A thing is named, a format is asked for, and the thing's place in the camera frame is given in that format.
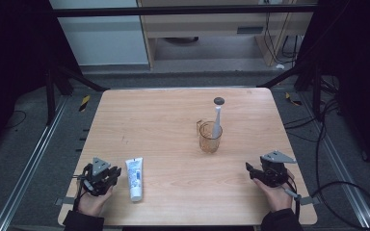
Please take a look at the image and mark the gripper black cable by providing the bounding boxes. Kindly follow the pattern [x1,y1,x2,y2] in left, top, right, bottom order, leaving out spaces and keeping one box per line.
[72,173,89,212]
[281,179,303,220]

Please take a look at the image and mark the black metal stand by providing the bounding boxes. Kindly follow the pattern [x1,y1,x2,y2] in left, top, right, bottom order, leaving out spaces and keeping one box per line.
[43,63,111,127]
[256,61,324,122]

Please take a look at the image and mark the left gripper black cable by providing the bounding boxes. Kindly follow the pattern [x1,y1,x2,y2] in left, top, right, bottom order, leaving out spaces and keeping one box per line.
[72,173,89,212]

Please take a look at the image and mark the thin black floor cable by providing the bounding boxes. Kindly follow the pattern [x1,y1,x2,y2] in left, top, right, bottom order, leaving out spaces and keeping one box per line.
[5,109,28,130]

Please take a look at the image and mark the person's left hand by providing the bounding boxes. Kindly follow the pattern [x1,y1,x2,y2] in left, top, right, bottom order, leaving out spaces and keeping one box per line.
[76,184,116,218]

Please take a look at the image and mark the grey metal table bracket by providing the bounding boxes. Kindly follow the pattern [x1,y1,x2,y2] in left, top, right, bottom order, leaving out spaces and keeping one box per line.
[298,195,321,207]
[54,196,79,207]

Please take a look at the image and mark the black hanging cables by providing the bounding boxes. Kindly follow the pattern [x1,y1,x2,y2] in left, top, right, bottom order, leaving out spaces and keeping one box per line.
[262,12,304,65]

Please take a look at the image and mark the aluminium floor rail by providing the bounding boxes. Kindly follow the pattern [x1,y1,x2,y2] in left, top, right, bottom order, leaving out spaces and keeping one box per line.
[297,91,370,231]
[0,95,70,231]

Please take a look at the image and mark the white blue toothpaste tube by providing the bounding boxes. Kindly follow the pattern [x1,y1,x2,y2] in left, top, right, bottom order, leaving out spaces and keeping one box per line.
[124,156,145,203]

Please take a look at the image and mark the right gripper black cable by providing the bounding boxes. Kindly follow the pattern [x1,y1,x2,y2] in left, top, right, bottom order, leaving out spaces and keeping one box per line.
[281,179,303,220]

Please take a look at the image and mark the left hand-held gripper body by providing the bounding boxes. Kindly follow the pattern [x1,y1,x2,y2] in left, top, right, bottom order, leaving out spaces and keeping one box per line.
[76,156,117,197]

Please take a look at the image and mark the dark curtain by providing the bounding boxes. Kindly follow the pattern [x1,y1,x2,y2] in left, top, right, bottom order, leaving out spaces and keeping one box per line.
[0,0,82,159]
[297,0,370,178]

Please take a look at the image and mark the black floor cables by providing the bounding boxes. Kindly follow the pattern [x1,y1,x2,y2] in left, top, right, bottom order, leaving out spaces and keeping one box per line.
[283,97,343,143]

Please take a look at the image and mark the clear glass cup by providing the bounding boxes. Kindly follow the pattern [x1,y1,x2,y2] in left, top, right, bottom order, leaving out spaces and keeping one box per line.
[196,119,224,154]

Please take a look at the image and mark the white cabinet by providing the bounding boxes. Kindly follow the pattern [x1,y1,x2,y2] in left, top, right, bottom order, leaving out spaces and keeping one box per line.
[48,0,150,67]

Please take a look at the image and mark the black horizontal metal bar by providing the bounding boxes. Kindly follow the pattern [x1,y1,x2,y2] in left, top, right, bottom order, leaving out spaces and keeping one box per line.
[49,4,320,18]

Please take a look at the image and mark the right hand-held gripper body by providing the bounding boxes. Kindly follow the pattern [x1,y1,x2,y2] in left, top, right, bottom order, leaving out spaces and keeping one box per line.
[253,150,298,189]

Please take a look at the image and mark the light wooden desk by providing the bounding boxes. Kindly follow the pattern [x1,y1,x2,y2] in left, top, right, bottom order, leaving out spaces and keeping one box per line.
[137,0,319,69]

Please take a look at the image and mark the white electric toothbrush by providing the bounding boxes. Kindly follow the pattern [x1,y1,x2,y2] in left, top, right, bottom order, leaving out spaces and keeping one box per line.
[211,105,224,140]

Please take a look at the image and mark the person's right hand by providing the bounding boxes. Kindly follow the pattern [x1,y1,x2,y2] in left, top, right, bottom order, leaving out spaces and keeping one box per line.
[251,169,299,214]

